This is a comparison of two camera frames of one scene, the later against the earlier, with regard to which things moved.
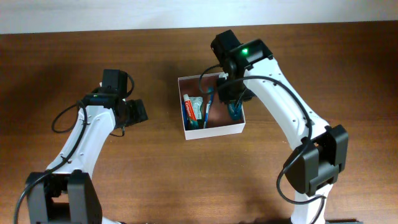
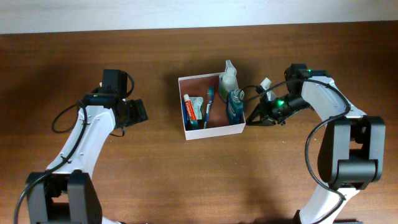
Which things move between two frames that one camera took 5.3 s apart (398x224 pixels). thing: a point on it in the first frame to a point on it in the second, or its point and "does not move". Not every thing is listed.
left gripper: [138, 112] does not move
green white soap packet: [197, 103] does not move
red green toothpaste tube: [189, 107] does not move
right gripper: [225, 93] to [263, 107]
